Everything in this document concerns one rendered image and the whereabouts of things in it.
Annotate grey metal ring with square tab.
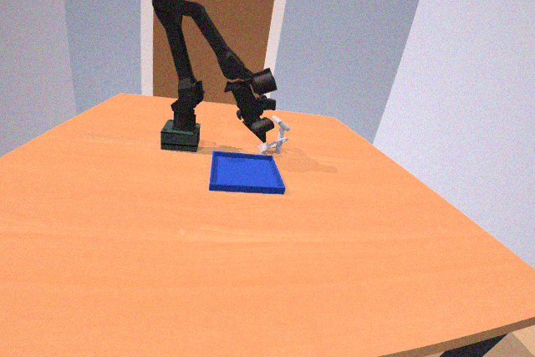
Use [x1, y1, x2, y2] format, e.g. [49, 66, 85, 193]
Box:
[258, 137, 288, 153]

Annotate blue tray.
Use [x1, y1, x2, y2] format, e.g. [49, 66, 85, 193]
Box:
[209, 150, 286, 195]

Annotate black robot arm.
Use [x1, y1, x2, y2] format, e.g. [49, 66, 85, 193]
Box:
[152, 0, 278, 131]

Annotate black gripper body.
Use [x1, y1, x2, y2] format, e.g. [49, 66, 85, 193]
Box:
[236, 98, 275, 136]

